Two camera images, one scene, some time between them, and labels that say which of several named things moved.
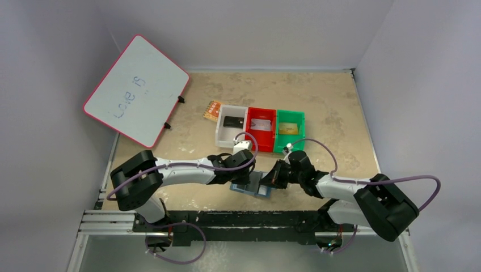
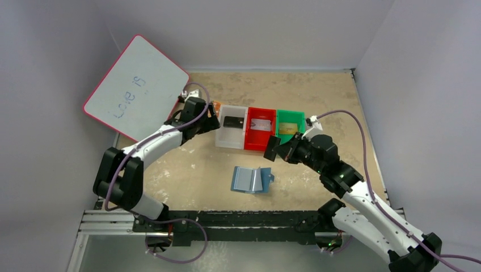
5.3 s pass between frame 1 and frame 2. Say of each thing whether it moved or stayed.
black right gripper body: moved
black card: stayed
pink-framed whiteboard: stayed
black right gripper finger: moved
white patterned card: stayed
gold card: stayed
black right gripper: stayed
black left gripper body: moved
